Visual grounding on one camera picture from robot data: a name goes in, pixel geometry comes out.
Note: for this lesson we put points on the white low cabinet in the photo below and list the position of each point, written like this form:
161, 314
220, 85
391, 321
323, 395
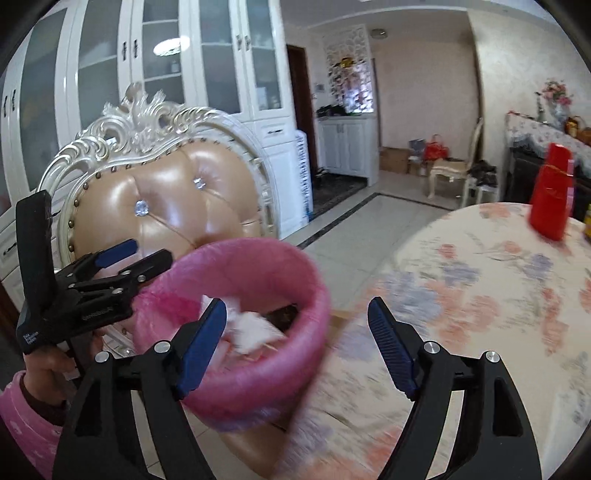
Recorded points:
348, 147

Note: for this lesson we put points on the round ceiling lamp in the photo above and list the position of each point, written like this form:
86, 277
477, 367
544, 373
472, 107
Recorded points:
377, 33

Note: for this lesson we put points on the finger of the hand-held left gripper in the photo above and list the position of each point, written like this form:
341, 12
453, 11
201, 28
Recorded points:
115, 254
138, 272

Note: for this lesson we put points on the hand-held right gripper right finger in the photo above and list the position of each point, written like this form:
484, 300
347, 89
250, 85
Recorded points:
392, 350

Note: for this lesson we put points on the lace floral piano cover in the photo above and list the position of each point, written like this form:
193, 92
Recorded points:
531, 131

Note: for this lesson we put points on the red bottle-shaped box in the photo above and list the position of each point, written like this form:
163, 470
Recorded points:
551, 194

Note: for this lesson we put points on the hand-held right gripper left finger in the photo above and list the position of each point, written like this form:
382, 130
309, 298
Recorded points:
203, 350

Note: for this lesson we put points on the dark door mat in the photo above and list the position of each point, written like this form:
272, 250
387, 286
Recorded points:
339, 191

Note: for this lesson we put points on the ornate tan leather chair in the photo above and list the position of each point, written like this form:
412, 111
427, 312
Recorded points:
184, 198

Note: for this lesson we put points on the dark items on cabinet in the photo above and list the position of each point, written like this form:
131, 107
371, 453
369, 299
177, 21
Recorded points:
330, 110

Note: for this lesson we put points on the dark clothes pile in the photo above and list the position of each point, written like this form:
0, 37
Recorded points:
482, 173

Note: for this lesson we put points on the dark wooden door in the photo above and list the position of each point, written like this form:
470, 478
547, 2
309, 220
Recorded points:
300, 101

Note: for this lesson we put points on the white glass display cabinet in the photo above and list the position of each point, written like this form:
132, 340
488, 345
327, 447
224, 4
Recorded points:
221, 55

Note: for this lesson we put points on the wall intercom panel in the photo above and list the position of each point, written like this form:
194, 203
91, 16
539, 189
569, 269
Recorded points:
318, 90

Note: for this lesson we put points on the dark piano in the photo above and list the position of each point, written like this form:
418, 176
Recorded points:
526, 180

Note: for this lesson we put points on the cardboard box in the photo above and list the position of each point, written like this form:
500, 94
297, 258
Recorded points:
393, 160

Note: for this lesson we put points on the white lattice screen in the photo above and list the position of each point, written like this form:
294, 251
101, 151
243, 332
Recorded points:
351, 50

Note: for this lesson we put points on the floral tablecloth round table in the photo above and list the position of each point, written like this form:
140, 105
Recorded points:
485, 300

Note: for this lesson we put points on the person's left hand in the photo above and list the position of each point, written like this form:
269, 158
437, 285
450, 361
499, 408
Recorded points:
46, 374

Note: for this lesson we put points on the white slatted tower appliance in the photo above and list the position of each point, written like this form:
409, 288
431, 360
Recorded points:
303, 175

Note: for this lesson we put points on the pink lined waste bin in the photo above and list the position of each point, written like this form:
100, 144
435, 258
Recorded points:
277, 369

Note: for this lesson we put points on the dark brown scrap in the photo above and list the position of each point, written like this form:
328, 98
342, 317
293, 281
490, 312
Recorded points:
284, 318

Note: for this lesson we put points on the cream dining chair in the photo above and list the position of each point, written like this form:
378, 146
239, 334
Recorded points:
475, 138

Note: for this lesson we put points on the vase of pink flowers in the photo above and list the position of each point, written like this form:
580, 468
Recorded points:
556, 99

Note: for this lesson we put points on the white tissue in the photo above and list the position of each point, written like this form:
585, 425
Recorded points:
249, 327

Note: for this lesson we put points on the red gift bag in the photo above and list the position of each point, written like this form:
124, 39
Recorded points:
436, 148

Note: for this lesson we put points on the grey paper bag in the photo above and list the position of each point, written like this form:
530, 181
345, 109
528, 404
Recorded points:
417, 147

